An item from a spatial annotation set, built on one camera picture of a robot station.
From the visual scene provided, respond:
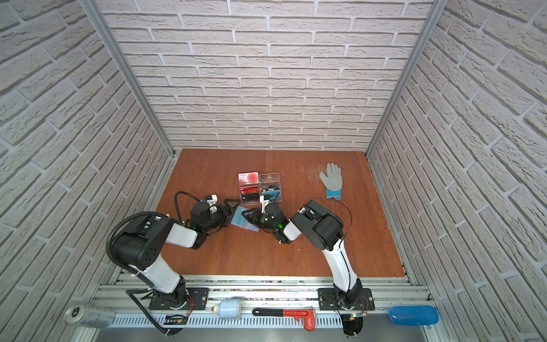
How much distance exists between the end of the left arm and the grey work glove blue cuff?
0.47 metres

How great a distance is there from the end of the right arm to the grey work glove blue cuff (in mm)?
331

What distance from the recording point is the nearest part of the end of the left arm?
2.43 ft

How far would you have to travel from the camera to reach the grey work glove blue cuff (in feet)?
3.46

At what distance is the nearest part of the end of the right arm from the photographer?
2.54 ft

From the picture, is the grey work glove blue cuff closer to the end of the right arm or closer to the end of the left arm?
the end of the right arm
